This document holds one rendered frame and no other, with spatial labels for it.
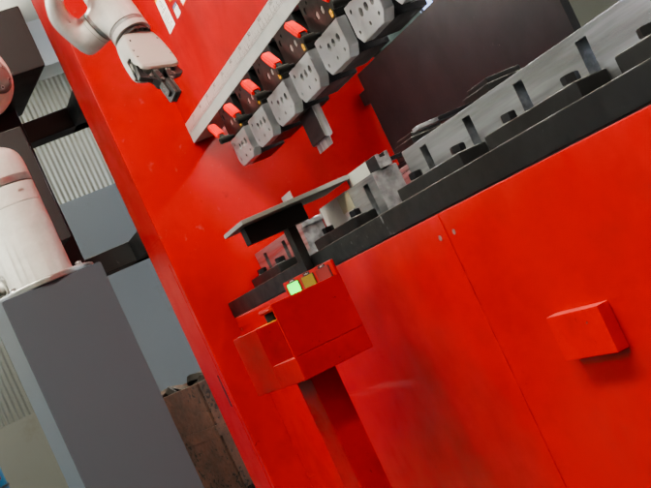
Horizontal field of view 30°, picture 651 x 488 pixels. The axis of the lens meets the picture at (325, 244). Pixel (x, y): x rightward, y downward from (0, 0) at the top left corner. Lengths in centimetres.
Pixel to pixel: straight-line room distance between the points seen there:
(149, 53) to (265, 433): 136
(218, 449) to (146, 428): 361
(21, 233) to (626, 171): 106
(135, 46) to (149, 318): 949
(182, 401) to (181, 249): 233
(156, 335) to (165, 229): 843
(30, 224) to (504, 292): 81
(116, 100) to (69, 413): 165
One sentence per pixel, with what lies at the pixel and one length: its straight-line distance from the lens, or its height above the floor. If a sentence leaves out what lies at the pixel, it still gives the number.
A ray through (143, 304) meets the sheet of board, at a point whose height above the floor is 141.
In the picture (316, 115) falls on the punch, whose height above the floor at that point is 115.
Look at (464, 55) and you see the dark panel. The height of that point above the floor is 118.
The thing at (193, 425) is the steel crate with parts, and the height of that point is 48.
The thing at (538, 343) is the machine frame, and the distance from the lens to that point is 191.
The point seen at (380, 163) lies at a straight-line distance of 249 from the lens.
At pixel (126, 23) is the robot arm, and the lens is 258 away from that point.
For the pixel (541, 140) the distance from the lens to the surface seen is 166.
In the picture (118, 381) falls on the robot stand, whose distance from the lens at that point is 209.
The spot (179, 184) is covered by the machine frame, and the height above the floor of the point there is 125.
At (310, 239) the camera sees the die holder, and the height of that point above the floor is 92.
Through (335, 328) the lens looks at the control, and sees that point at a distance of 223.
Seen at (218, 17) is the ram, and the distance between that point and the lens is 297.
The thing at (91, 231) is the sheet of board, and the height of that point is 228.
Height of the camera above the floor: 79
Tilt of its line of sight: 2 degrees up
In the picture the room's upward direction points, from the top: 25 degrees counter-clockwise
